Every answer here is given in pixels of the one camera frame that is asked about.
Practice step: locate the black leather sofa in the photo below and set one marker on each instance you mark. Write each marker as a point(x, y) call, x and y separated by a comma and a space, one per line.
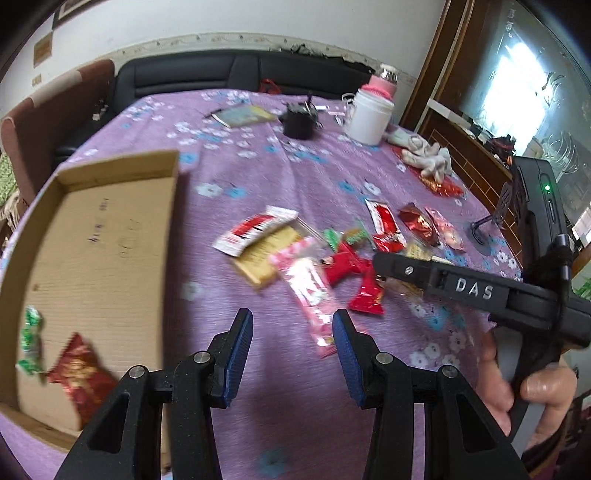
point(184, 74)

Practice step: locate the red bag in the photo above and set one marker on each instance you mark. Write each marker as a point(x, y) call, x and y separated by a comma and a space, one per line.
point(270, 86)

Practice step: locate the green small cake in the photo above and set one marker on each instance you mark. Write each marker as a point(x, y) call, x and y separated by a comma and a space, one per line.
point(356, 236)

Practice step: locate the black cup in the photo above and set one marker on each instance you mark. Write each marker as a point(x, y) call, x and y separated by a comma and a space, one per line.
point(298, 122)

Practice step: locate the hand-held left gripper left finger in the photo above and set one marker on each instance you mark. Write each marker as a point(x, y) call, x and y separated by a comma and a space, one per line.
point(240, 357)

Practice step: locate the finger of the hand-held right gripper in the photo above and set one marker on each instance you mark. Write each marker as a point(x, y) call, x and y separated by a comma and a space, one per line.
point(415, 274)

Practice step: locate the wooden cabinet with glass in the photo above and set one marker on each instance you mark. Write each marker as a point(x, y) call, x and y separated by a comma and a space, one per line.
point(450, 55)

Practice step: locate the yellow biscuit packet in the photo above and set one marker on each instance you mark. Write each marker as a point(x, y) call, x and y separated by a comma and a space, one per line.
point(268, 256)

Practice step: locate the pale yellow wafer packet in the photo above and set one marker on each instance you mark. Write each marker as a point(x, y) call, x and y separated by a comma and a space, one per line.
point(419, 253)

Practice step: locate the green blanket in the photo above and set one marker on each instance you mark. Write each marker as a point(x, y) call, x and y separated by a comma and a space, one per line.
point(5, 177)

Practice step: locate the white sachet with red print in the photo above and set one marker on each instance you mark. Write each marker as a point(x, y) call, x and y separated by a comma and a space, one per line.
point(254, 228)

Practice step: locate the pink sleeved thermos bottle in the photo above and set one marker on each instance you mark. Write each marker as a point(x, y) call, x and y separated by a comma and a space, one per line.
point(383, 83)

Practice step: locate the wooden wall plaque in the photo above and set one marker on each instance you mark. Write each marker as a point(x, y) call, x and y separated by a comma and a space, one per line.
point(42, 49)

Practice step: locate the brown armchair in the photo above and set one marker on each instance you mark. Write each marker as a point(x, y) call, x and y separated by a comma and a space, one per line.
point(55, 110)

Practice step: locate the white plastic jar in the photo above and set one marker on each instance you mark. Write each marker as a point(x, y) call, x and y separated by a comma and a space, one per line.
point(368, 117)

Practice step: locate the person's right hand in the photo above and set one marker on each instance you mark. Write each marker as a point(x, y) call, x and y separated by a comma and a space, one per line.
point(549, 390)

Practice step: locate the yellow green notebook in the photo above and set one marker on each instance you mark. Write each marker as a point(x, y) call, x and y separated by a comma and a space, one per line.
point(244, 116)

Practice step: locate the white work gloves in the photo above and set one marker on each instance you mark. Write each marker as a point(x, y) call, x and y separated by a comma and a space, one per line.
point(427, 154)

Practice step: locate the shallow cardboard box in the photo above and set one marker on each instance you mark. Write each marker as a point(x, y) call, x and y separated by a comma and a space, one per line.
point(101, 258)

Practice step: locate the framed wall painting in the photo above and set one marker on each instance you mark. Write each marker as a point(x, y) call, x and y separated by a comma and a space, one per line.
point(74, 7)

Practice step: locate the purple floral tablecloth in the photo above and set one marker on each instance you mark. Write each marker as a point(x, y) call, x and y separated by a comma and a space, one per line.
point(277, 184)

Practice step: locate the red candy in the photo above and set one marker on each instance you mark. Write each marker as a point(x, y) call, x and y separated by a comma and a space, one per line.
point(368, 295)
point(344, 267)

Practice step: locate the pink cartoon snack packet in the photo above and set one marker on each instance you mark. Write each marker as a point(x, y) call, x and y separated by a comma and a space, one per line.
point(445, 228)

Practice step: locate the wall socket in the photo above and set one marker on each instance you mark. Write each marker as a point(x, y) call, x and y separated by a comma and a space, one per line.
point(36, 81)

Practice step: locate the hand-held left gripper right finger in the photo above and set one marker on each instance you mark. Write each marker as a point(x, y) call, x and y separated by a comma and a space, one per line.
point(346, 362)

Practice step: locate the green candy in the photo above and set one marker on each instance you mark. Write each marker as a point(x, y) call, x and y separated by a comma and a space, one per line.
point(333, 239)
point(30, 341)

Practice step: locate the black suction stand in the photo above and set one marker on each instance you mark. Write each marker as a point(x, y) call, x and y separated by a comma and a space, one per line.
point(496, 214)

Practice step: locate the red gold paper packet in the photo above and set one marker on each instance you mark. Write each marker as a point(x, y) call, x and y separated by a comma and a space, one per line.
point(445, 187)

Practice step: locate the red sachet with white border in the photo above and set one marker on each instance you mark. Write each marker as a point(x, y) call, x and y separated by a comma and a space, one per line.
point(385, 224)

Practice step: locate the dark red foil snack packet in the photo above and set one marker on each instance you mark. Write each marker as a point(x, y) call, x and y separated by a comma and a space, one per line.
point(418, 224)
point(81, 376)

